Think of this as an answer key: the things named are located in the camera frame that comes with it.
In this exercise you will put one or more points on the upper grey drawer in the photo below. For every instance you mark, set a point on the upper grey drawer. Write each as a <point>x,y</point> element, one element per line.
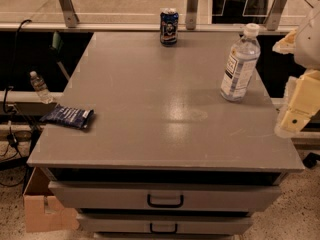
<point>183,197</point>

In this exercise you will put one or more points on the grey cabinet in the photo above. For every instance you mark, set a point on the grey cabinet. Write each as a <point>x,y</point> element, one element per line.
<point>159,118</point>

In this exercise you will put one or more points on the right metal bracket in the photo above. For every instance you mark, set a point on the right metal bracket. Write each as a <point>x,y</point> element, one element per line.
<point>272,21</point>

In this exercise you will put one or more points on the cardboard box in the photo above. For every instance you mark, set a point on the cardboard box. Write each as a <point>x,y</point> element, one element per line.
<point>43,211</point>

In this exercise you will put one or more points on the lower grey drawer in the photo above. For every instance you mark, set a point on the lower grey drawer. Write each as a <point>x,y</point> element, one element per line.
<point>163,224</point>

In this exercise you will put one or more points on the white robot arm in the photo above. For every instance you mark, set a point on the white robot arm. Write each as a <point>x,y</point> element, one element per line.
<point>303,42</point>

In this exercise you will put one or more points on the left metal bracket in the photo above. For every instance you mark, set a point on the left metal bracket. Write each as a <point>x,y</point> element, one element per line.
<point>70,17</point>

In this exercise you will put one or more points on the clear blue plastic water bottle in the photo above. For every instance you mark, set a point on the clear blue plastic water bottle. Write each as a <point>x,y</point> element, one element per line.
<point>240,65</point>

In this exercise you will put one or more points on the dark blue soda can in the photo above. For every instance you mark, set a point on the dark blue soda can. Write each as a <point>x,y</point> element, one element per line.
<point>169,18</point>

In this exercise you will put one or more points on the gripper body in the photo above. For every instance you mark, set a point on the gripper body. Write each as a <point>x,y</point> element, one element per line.
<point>308,45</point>

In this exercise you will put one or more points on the blue snack bag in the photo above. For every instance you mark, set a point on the blue snack bag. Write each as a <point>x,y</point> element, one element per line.
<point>68,117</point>

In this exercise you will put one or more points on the small clear water bottle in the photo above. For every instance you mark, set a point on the small clear water bottle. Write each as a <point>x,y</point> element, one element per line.
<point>40,87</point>

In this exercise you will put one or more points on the metal bracket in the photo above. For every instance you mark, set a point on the metal bracket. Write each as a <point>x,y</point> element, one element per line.
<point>272,21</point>
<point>70,17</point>
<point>191,14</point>

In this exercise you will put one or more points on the middle metal bracket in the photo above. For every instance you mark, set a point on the middle metal bracket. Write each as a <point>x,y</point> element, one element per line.
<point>191,14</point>

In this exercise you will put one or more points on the grey drawer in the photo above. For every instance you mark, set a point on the grey drawer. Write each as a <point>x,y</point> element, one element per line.
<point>183,197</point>
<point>163,224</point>

